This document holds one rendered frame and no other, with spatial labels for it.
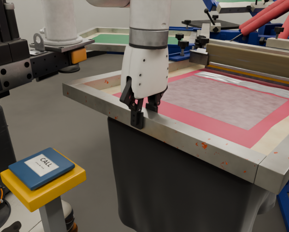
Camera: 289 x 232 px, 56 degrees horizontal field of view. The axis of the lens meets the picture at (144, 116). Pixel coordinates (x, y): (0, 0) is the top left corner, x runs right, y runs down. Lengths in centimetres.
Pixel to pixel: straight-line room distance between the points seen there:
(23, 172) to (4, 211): 101
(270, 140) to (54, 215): 50
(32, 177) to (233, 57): 80
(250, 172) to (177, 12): 593
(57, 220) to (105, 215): 113
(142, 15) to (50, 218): 48
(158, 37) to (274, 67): 59
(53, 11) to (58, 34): 7
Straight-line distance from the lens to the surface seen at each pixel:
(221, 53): 110
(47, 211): 67
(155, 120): 54
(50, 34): 92
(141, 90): 52
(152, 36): 50
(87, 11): 519
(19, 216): 154
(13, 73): 79
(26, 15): 461
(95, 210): 185
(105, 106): 65
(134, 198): 91
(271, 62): 103
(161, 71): 55
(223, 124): 65
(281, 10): 171
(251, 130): 65
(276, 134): 66
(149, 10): 50
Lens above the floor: 132
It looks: 27 degrees down
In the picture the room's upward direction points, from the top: straight up
